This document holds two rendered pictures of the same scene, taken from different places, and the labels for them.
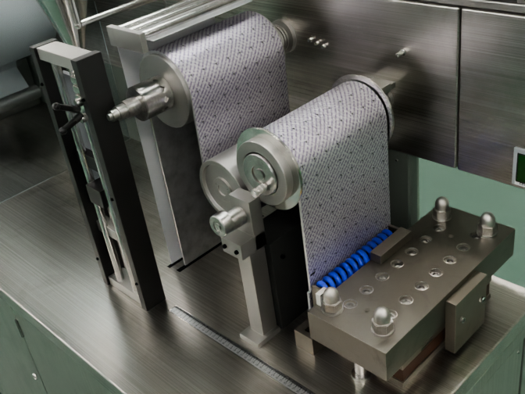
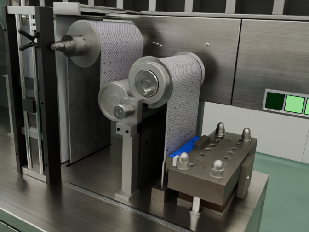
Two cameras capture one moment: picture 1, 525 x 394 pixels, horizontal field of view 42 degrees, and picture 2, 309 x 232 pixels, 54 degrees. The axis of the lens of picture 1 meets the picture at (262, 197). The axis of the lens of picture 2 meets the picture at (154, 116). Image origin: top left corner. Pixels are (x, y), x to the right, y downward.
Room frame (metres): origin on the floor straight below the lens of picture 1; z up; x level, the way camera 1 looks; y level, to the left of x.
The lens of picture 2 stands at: (0.18, 0.26, 1.41)
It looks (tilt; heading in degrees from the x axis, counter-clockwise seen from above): 17 degrees down; 340
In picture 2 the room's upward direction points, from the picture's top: 3 degrees clockwise
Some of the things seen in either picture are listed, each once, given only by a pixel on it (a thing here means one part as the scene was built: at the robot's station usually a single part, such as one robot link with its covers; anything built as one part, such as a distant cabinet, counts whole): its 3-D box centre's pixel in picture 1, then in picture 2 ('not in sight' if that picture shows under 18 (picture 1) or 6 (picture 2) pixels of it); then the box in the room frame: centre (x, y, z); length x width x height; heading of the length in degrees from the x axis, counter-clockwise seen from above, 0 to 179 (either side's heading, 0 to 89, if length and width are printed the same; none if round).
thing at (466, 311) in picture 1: (467, 312); (246, 175); (0.88, -0.32, 0.96); 0.10 x 0.03 x 0.11; 131
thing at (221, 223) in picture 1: (221, 223); (121, 111); (0.94, 0.07, 1.18); 0.04 x 0.02 x 0.04; 41
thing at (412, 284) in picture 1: (416, 281); (218, 159); (0.94, -0.25, 1.00); 0.40 x 0.16 x 0.06; 131
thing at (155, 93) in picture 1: (150, 98); (75, 45); (1.14, 0.17, 1.33); 0.06 x 0.06 x 0.06; 41
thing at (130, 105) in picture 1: (123, 111); (60, 46); (1.10, 0.22, 1.33); 0.06 x 0.03 x 0.03; 131
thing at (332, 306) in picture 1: (331, 299); (183, 159); (0.86, -0.09, 1.05); 0.04 x 0.04 x 0.04
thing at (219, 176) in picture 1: (270, 160); (135, 95); (1.14, -0.03, 1.17); 0.26 x 0.12 x 0.12; 131
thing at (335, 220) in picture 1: (348, 216); (183, 122); (1.01, -0.15, 1.11); 0.23 x 0.01 x 0.18; 131
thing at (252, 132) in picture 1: (268, 169); (150, 82); (0.97, -0.02, 1.25); 0.15 x 0.01 x 0.15; 41
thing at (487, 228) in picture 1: (487, 222); (246, 133); (1.01, -0.40, 1.05); 0.04 x 0.04 x 0.04
